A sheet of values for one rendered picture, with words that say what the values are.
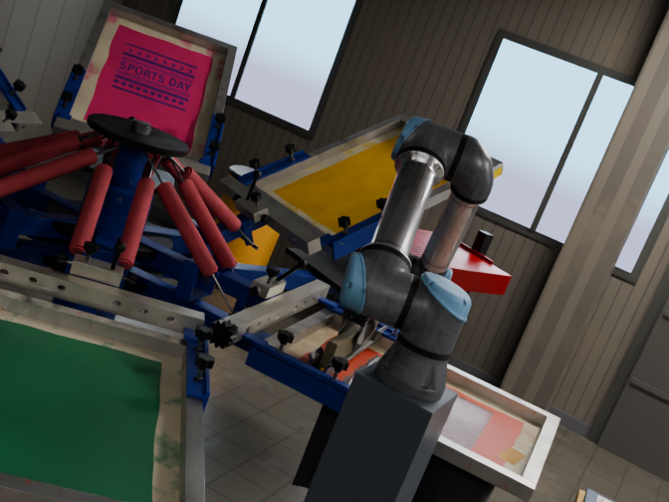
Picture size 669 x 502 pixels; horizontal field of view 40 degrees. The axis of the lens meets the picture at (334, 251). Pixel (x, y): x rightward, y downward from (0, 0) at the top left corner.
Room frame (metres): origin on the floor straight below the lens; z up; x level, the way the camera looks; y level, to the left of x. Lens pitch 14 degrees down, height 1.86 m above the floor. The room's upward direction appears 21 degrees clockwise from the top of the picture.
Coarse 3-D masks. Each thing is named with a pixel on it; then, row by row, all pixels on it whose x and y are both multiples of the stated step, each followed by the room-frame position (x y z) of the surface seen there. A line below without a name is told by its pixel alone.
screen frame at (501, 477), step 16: (304, 320) 2.59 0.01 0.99; (320, 320) 2.64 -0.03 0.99; (336, 320) 2.75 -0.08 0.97; (272, 336) 2.36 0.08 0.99; (304, 336) 2.52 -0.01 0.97; (448, 368) 2.65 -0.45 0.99; (464, 384) 2.63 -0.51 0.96; (480, 384) 2.62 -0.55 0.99; (496, 400) 2.60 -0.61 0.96; (512, 400) 2.59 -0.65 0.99; (528, 416) 2.57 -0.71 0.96; (544, 416) 2.56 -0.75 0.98; (544, 432) 2.42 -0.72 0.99; (448, 448) 2.09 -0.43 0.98; (464, 448) 2.11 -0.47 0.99; (544, 448) 2.30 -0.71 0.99; (464, 464) 2.07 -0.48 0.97; (480, 464) 2.06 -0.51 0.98; (496, 464) 2.08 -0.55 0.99; (528, 464) 2.16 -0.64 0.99; (496, 480) 2.05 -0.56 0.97; (512, 480) 2.04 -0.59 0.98; (528, 480) 2.06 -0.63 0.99; (528, 496) 2.03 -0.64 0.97
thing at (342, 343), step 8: (352, 328) 2.46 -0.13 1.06; (336, 336) 2.36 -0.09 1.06; (344, 336) 2.37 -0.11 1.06; (352, 336) 2.41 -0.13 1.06; (328, 344) 2.29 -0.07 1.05; (336, 344) 2.29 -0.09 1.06; (344, 344) 2.35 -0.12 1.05; (352, 344) 2.44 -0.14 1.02; (328, 352) 2.29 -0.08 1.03; (336, 352) 2.30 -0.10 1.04; (344, 352) 2.39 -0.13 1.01; (328, 360) 2.29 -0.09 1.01
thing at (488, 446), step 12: (300, 360) 2.36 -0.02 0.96; (348, 372) 2.41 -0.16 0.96; (456, 420) 2.35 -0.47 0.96; (444, 432) 2.24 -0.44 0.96; (456, 432) 2.27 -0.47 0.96; (468, 432) 2.30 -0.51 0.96; (480, 432) 2.33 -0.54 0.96; (468, 444) 2.22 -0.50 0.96; (480, 444) 2.25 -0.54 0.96; (492, 444) 2.28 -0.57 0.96; (504, 444) 2.31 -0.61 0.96; (492, 456) 2.21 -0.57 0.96
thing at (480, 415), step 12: (324, 348) 2.52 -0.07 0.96; (360, 360) 2.54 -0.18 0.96; (468, 396) 2.57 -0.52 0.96; (456, 408) 2.44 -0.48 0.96; (468, 408) 2.47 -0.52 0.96; (480, 408) 2.51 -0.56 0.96; (492, 408) 2.55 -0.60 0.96; (468, 420) 2.39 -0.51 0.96; (480, 420) 2.42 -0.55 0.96; (492, 420) 2.45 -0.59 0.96; (504, 420) 2.49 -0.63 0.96; (516, 420) 2.52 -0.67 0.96; (492, 432) 2.37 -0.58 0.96; (504, 432) 2.40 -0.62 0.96; (516, 432) 2.43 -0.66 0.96
